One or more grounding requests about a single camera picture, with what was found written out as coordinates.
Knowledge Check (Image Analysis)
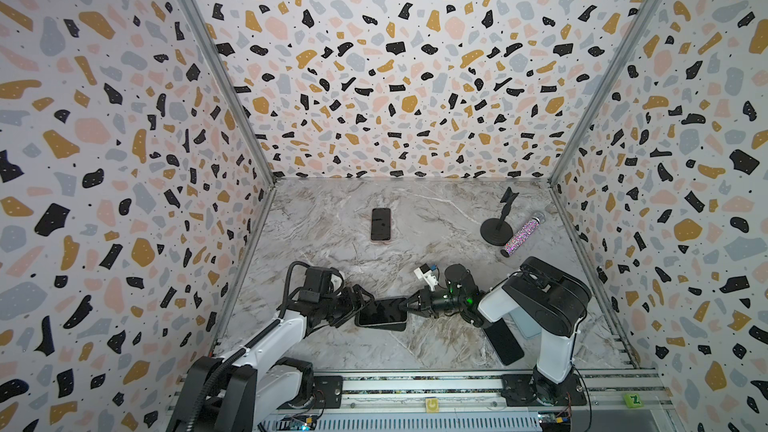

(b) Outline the aluminium corner post right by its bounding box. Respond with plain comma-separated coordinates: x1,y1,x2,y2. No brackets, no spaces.
547,0,662,190

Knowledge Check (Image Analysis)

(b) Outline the yellow sticker tag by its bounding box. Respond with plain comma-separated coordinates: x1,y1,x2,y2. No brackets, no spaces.
425,398,439,413

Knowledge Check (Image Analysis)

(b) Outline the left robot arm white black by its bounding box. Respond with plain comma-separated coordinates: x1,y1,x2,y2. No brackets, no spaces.
167,261,374,431

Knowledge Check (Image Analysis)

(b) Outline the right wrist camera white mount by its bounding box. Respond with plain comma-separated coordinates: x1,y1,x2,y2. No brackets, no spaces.
414,264,440,291

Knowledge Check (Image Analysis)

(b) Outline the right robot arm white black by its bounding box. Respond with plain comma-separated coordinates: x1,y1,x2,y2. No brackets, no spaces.
401,256,591,386

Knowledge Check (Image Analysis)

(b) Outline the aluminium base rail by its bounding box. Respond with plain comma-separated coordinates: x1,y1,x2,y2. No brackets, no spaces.
164,368,676,432

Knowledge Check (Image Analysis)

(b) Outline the green sticker tag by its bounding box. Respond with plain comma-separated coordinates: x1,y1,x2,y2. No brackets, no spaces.
623,393,644,409

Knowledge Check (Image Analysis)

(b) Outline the light blue phone case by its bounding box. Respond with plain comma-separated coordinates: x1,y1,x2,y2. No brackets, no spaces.
514,316,542,340

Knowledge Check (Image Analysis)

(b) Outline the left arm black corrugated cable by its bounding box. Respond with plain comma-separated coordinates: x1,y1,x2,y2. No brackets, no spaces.
185,260,313,432

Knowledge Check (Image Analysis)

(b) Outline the aluminium corner post left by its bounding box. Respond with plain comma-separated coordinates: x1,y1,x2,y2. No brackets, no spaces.
178,0,276,189

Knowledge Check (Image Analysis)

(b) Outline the black phone case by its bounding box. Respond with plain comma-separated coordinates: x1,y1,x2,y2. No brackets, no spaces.
358,322,407,332

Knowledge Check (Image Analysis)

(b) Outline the black phone stand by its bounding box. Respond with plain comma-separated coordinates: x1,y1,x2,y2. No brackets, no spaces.
480,187,518,246

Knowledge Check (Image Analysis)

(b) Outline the glitter purple microphone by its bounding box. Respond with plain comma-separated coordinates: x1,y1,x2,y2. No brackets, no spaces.
500,211,546,257

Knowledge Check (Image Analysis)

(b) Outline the aluminium corner post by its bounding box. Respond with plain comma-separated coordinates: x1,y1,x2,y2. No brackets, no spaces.
178,0,276,189
547,0,662,190

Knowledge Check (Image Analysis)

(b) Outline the black phone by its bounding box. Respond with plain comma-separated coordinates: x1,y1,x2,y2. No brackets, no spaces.
355,297,408,326
483,319,525,366

